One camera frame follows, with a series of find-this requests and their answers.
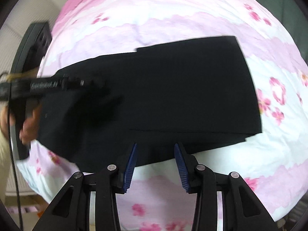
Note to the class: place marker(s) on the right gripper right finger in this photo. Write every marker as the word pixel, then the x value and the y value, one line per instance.
pixel 241 208

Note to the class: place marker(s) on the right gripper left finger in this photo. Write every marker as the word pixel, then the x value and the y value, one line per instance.
pixel 70 208

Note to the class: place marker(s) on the black pants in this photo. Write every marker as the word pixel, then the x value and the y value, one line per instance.
pixel 197 92

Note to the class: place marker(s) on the cream sleeve left forearm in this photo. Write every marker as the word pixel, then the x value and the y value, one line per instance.
pixel 5 164

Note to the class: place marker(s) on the person's left hand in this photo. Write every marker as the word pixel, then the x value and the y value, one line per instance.
pixel 30 128

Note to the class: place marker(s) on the pink floral bed sheet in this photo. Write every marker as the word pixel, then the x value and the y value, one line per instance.
pixel 273 163

